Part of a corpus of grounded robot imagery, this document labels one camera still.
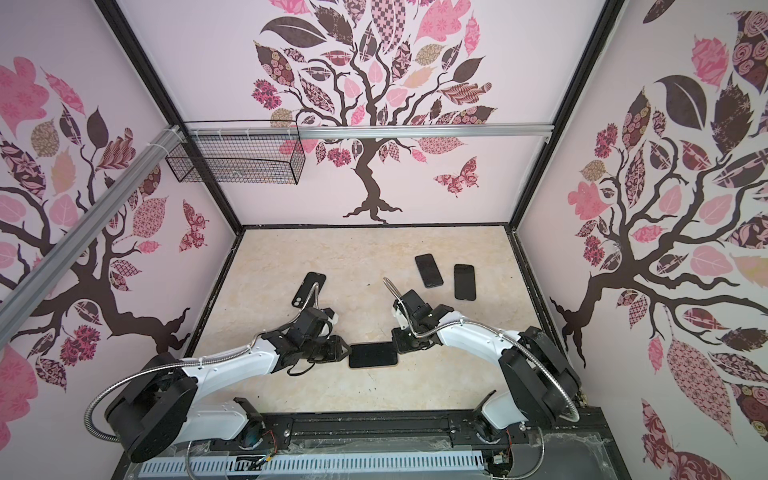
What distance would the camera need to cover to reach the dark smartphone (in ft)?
3.46

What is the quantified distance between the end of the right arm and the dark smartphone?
0.30m

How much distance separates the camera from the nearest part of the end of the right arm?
624 millimetres
